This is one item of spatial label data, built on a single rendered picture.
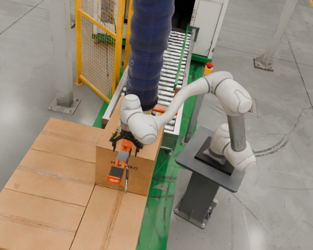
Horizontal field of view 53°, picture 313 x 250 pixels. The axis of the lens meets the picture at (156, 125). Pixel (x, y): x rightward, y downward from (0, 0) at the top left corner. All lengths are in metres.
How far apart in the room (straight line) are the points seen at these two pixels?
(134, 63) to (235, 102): 0.64
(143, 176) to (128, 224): 0.34
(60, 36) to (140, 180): 1.78
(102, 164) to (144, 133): 0.78
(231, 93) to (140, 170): 0.84
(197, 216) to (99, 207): 1.00
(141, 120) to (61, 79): 2.20
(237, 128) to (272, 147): 2.08
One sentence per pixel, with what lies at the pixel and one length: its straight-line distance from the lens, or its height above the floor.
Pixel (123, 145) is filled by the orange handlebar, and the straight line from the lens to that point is 1.91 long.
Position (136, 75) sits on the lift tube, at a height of 1.42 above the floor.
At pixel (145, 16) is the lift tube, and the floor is 1.80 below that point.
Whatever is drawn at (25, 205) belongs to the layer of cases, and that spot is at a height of 0.54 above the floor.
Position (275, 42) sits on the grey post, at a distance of 5.46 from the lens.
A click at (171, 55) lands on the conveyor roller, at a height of 0.55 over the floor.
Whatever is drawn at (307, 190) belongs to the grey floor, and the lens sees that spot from 3.75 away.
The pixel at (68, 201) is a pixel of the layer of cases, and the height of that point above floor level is 0.54.
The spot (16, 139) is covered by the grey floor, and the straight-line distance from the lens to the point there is 3.56.
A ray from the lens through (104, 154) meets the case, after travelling 2.13.
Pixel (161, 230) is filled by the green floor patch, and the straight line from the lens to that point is 2.86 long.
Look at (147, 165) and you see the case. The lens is 2.10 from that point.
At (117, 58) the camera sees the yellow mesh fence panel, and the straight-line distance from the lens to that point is 3.32.
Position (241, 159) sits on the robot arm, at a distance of 2.17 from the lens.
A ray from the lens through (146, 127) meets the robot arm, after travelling 1.51.
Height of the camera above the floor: 2.46
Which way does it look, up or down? 41 degrees down
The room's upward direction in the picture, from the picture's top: 11 degrees clockwise
